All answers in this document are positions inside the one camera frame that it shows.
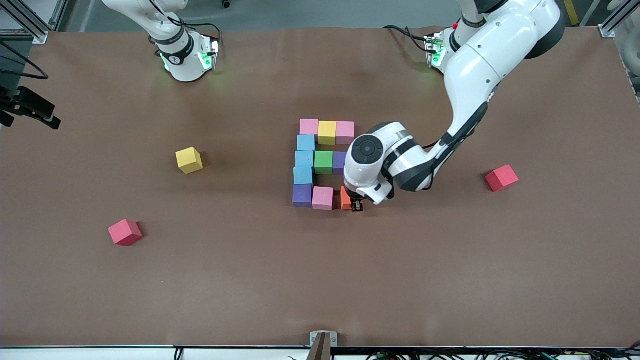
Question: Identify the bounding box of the green foam cube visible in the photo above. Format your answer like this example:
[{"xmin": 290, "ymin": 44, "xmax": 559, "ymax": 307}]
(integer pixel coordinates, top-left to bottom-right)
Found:
[{"xmin": 314, "ymin": 150, "xmax": 334, "ymax": 175}]

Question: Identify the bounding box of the yellow foam cube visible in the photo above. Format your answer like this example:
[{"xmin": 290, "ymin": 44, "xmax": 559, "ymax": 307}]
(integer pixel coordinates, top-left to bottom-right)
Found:
[
  {"xmin": 318, "ymin": 121, "xmax": 338, "ymax": 146},
  {"xmin": 175, "ymin": 147, "xmax": 204, "ymax": 175}
]

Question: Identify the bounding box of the brown table mat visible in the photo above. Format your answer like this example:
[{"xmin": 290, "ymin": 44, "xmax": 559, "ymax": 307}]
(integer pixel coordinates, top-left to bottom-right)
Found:
[{"xmin": 0, "ymin": 26, "xmax": 640, "ymax": 349}]

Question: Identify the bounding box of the red foam cube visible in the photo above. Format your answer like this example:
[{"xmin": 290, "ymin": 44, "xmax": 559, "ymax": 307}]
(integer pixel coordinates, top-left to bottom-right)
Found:
[
  {"xmin": 485, "ymin": 164, "xmax": 520, "ymax": 193},
  {"xmin": 108, "ymin": 218, "xmax": 143, "ymax": 247}
]

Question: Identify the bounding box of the base connector box green light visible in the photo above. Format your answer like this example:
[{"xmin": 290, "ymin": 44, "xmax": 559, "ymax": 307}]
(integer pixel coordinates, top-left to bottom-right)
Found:
[
  {"xmin": 197, "ymin": 37, "xmax": 221, "ymax": 73},
  {"xmin": 424, "ymin": 32, "xmax": 447, "ymax": 68}
]

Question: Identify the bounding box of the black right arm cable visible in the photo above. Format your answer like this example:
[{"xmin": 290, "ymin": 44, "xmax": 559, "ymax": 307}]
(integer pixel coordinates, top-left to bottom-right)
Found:
[{"xmin": 0, "ymin": 39, "xmax": 50, "ymax": 81}]

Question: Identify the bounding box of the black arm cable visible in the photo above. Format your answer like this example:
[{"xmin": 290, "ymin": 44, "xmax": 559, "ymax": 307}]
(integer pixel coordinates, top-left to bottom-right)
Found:
[
  {"xmin": 0, "ymin": 39, "xmax": 50, "ymax": 81},
  {"xmin": 420, "ymin": 75, "xmax": 501, "ymax": 193}
]

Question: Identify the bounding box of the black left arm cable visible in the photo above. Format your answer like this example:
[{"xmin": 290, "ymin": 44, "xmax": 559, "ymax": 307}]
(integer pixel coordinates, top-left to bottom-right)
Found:
[{"xmin": 420, "ymin": 75, "xmax": 501, "ymax": 193}]

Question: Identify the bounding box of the aluminium frame profile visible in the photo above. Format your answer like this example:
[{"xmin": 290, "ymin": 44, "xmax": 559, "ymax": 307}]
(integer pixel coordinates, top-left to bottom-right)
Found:
[
  {"xmin": 0, "ymin": 0, "xmax": 50, "ymax": 45},
  {"xmin": 48, "ymin": 0, "xmax": 77, "ymax": 32},
  {"xmin": 597, "ymin": 0, "xmax": 640, "ymax": 39}
]

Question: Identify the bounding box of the silver metal bracket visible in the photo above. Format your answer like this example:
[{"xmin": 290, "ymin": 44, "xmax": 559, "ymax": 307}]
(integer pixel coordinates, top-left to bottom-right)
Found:
[{"xmin": 309, "ymin": 331, "xmax": 339, "ymax": 348}]

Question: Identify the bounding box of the black base power cable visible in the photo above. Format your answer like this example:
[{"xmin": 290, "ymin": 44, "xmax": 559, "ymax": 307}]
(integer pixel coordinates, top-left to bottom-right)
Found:
[
  {"xmin": 167, "ymin": 15, "xmax": 222, "ymax": 48},
  {"xmin": 382, "ymin": 24, "xmax": 434, "ymax": 54}
]

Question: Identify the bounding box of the black cable bundle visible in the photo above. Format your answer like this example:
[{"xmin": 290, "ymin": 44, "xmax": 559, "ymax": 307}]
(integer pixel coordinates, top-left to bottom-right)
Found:
[{"xmin": 364, "ymin": 341, "xmax": 640, "ymax": 360}]

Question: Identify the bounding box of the white table edge rail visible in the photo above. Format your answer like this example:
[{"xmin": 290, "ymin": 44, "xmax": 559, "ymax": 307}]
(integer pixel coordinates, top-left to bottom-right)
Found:
[{"xmin": 0, "ymin": 346, "xmax": 640, "ymax": 360}]

